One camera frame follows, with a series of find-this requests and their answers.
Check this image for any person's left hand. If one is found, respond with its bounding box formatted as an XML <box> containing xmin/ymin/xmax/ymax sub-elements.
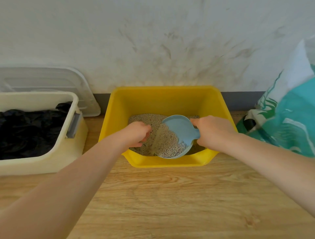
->
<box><xmin>123</xmin><ymin>121</ymin><xmax>152</xmax><ymax>149</ymax></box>

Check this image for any person's right hand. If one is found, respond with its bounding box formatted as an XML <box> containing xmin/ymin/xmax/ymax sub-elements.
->
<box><xmin>190</xmin><ymin>115</ymin><xmax>238</xmax><ymax>152</ymax></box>

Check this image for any beige cat litter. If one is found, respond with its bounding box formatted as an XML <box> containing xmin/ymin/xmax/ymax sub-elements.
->
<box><xmin>128</xmin><ymin>113</ymin><xmax>206</xmax><ymax>157</ymax></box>

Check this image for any light blue litter scoop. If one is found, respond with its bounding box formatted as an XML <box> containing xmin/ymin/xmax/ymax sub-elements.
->
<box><xmin>155</xmin><ymin>115</ymin><xmax>201</xmax><ymax>159</ymax></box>

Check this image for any yellow litter box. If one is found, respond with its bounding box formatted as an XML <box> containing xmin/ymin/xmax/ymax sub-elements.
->
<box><xmin>98</xmin><ymin>85</ymin><xmax>238</xmax><ymax>168</ymax></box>

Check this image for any teal white litter bag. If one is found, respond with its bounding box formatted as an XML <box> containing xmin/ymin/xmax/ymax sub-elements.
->
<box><xmin>236</xmin><ymin>34</ymin><xmax>315</xmax><ymax>158</ymax></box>

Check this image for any translucent white bin lid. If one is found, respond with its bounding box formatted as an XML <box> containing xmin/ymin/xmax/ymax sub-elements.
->
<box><xmin>0</xmin><ymin>66</ymin><xmax>101</xmax><ymax>118</ymax></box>

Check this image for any person's left forearm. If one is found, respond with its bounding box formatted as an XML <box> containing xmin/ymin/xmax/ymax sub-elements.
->
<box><xmin>0</xmin><ymin>138</ymin><xmax>131</xmax><ymax>239</ymax></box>

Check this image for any person's right forearm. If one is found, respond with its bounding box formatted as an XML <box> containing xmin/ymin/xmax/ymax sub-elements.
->
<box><xmin>221</xmin><ymin>133</ymin><xmax>315</xmax><ymax>217</ymax></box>

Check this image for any cream plastic storage bin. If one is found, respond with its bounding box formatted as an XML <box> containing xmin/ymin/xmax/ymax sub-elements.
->
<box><xmin>0</xmin><ymin>91</ymin><xmax>89</xmax><ymax>176</ymax></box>

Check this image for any dark grey skirting board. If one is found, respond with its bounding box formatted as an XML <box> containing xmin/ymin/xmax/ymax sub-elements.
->
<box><xmin>93</xmin><ymin>91</ymin><xmax>265</xmax><ymax>113</ymax></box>

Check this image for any pile of black plastic bags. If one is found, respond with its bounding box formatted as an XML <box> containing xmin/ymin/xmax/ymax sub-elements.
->
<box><xmin>0</xmin><ymin>101</ymin><xmax>73</xmax><ymax>161</ymax></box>

